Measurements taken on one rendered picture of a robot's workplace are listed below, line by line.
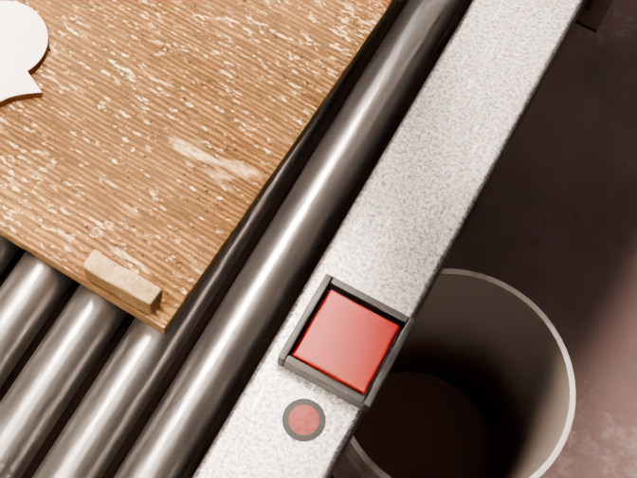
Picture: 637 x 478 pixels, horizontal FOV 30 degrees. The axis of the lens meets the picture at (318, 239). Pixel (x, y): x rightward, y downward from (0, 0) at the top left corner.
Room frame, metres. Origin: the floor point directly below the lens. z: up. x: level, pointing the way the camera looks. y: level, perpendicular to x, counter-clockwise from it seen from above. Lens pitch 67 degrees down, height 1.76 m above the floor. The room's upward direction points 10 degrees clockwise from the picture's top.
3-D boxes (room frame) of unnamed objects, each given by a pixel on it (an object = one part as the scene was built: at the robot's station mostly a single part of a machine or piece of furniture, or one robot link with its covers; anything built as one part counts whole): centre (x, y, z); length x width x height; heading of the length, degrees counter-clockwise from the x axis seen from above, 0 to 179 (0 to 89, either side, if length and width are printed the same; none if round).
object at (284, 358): (0.28, -0.03, 0.92); 0.08 x 0.08 x 0.02; 71
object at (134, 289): (0.29, 0.13, 0.95); 0.06 x 0.02 x 0.03; 69
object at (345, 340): (0.28, -0.03, 0.92); 0.06 x 0.06 x 0.01; 71
